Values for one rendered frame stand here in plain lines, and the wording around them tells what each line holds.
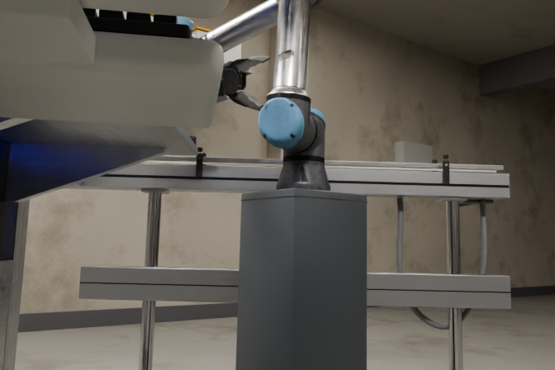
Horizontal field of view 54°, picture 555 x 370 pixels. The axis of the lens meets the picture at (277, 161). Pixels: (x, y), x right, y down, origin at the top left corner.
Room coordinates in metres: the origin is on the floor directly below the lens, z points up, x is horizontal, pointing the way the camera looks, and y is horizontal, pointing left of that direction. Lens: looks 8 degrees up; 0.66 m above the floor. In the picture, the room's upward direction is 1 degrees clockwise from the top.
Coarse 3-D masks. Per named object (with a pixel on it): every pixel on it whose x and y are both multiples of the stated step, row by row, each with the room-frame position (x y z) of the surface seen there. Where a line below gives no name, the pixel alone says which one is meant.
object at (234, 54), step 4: (196, 28) 3.90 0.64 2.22; (200, 28) 3.91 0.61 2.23; (204, 28) 3.93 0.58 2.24; (196, 32) 3.92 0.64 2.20; (200, 32) 3.92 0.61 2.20; (204, 32) 3.95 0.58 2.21; (200, 36) 3.92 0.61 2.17; (240, 44) 4.14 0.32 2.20; (236, 48) 4.11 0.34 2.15; (240, 48) 4.14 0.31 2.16; (228, 52) 4.07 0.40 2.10; (232, 52) 4.09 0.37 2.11; (236, 52) 4.11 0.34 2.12; (240, 52) 4.14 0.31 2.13; (224, 56) 4.05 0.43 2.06; (228, 56) 4.07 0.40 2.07; (232, 56) 4.09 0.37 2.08; (236, 56) 4.11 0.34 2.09; (240, 56) 4.14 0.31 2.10; (224, 60) 4.05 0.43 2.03; (228, 60) 4.07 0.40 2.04; (232, 60) 4.09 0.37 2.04
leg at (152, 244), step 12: (156, 192) 2.06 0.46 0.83; (168, 192) 2.12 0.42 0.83; (156, 204) 2.06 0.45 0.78; (156, 216) 2.06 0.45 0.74; (156, 228) 2.06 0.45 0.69; (156, 240) 2.07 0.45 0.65; (156, 252) 2.07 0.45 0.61; (156, 264) 2.07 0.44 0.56; (144, 312) 2.06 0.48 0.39; (144, 324) 2.06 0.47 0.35; (144, 336) 2.06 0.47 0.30; (144, 348) 2.06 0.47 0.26; (144, 360) 2.06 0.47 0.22
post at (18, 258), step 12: (24, 204) 1.29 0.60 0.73; (24, 216) 1.29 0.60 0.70; (24, 228) 1.30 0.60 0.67; (24, 240) 1.31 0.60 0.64; (24, 252) 1.31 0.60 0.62; (12, 276) 1.26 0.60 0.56; (12, 288) 1.27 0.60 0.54; (12, 300) 1.27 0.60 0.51; (12, 312) 1.28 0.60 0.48; (12, 324) 1.29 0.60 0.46; (12, 336) 1.29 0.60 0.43; (12, 348) 1.30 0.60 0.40; (12, 360) 1.30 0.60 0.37
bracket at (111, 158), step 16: (16, 144) 1.19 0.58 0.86; (32, 144) 1.19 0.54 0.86; (48, 144) 1.19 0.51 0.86; (16, 160) 1.19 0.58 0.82; (32, 160) 1.19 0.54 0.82; (48, 160) 1.19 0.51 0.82; (64, 160) 1.19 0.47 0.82; (80, 160) 1.19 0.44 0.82; (96, 160) 1.19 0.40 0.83; (112, 160) 1.19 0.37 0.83; (128, 160) 1.20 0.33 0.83; (144, 160) 1.21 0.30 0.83; (16, 176) 1.19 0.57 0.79; (32, 176) 1.19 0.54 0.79; (48, 176) 1.19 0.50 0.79; (64, 176) 1.19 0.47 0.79; (80, 176) 1.19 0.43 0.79; (96, 176) 1.21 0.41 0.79; (16, 192) 1.19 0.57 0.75; (32, 192) 1.19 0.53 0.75; (48, 192) 1.22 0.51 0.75
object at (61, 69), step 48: (0, 0) 0.28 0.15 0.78; (48, 0) 0.28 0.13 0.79; (0, 48) 0.34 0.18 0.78; (48, 48) 0.34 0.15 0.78; (96, 48) 0.36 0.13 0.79; (144, 48) 0.37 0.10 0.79; (192, 48) 0.37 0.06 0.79; (0, 96) 0.45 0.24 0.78; (48, 96) 0.45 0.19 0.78; (96, 96) 0.44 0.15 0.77; (144, 96) 0.44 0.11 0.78; (192, 96) 0.43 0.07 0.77
